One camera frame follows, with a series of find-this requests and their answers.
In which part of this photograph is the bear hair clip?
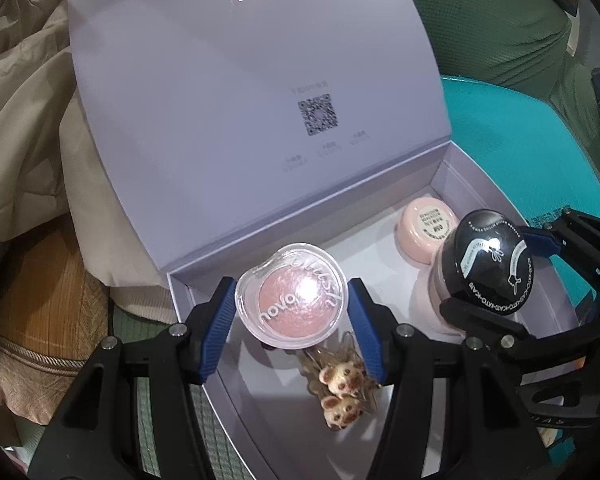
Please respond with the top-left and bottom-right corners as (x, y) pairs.
(300, 332), (382, 431)

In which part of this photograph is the green grid mat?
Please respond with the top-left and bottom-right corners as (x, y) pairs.
(107, 305), (243, 480)

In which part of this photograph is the brown woven cushion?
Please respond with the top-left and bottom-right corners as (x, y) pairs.
(0, 220), (112, 376)

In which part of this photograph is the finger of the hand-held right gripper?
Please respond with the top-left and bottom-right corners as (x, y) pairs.
(522, 207), (600, 286)
(439, 296), (600, 353)

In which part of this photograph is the black lid powder jar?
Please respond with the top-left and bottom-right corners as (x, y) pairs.
(412, 208), (531, 342)

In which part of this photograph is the clear pink blush compact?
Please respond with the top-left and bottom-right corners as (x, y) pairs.
(235, 243), (350, 350)

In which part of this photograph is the lavender gift box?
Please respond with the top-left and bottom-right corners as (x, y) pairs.
(68, 0), (581, 480)

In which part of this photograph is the beige down jacket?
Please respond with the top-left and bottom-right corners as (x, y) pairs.
(0, 0), (172, 323)

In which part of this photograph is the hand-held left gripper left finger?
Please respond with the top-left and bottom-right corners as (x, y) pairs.
(27, 276), (238, 480)

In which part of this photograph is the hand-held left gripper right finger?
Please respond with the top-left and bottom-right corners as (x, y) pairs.
(347, 277), (556, 480)

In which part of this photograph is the small pink jar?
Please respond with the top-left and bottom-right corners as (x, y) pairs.
(395, 197), (460, 266)

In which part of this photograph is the teal mat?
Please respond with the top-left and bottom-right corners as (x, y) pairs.
(440, 75), (600, 263)

